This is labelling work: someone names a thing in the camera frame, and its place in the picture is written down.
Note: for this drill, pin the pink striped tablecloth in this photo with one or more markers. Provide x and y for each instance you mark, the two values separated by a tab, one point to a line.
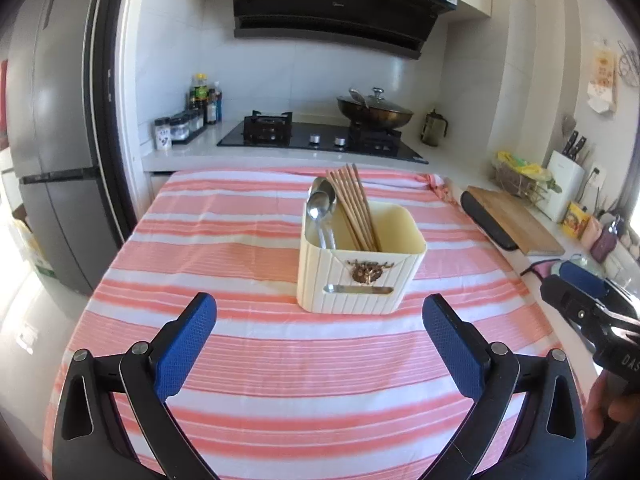
275	360

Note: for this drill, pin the white wall socket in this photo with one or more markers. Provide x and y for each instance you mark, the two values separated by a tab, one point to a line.
596	174

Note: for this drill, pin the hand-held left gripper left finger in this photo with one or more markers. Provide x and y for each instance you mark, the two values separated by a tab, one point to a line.
185	345

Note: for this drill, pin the black range hood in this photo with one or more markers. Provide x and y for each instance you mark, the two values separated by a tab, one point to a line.
330	10

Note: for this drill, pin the dark wok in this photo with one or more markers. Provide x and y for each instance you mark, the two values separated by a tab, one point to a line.
375	117

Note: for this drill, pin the hanging printed paper bag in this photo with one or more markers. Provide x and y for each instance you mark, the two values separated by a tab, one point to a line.
602	80

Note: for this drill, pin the blue cap sauce bottle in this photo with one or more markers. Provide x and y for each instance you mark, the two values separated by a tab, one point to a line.
218	100

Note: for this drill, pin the black door frame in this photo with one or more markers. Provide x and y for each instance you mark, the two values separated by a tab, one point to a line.
107	110

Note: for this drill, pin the purple soap bottle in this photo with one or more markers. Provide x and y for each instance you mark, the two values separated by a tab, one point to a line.
607	242

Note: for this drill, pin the white knife block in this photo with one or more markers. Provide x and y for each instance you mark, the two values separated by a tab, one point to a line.
562	187

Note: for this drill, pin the pink cup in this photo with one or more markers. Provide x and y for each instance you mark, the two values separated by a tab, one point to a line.
591	234

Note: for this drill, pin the red hanging cloth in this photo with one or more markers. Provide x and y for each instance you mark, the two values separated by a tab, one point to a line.
4	100

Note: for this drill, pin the black burner grate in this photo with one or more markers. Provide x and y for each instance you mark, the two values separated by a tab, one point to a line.
375	142
267	127

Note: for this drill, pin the glass wok lid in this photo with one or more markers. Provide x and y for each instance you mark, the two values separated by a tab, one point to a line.
382	102

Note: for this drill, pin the yellow printed cup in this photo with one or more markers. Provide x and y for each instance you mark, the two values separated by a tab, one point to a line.
574	221

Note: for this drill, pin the cream ribbed utensil holder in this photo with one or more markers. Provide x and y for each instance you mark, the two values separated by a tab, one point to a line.
350	285

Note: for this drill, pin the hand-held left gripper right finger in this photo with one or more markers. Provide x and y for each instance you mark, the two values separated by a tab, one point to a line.
452	350

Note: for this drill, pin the wooden cutting board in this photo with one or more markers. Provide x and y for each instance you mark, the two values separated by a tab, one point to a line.
525	225

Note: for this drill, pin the white label spice jar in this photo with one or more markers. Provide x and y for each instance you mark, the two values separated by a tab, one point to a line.
163	135

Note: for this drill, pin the dark sauce bottle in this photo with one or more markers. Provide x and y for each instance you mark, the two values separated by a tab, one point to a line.
211	107

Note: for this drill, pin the black elongated tray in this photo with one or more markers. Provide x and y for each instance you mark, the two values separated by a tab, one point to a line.
487	222

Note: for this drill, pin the cardboard box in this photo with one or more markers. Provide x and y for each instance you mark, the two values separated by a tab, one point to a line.
35	255

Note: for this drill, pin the person's right hand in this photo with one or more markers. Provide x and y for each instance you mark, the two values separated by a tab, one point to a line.
597	410

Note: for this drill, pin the grey refrigerator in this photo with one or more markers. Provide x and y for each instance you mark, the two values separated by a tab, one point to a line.
55	135

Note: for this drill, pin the bunch of wooden chopsticks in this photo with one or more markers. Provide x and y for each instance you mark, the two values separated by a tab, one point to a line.
357	215

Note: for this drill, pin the green label sauce bottle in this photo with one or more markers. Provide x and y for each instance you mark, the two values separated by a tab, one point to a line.
200	95

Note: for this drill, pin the black glass cooktop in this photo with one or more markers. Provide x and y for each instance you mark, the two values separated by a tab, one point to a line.
320	140

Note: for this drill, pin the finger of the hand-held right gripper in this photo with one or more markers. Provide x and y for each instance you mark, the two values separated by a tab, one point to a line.
570	302
582	276

